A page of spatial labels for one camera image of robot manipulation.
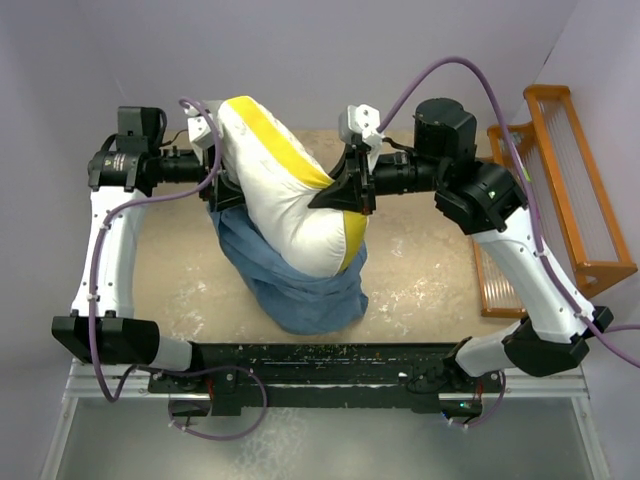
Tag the white and yellow pillow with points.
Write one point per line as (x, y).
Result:
(279, 178)

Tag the orange wooden tiered rack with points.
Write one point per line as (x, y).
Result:
(577, 218)

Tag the blue pillowcase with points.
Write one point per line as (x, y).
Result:
(298, 303)

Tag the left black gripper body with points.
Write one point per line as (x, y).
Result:
(212, 193)

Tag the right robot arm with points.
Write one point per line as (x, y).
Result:
(488, 204)

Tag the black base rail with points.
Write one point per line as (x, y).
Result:
(415, 376)

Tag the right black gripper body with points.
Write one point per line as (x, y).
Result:
(367, 182)

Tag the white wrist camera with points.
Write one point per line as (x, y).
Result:
(363, 120)
(199, 131)

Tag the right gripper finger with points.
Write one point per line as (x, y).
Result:
(346, 196)
(346, 171)

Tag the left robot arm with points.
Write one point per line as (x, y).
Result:
(122, 176)

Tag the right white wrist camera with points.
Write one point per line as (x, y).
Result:
(363, 120)

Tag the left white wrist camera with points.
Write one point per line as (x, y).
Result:
(199, 131)

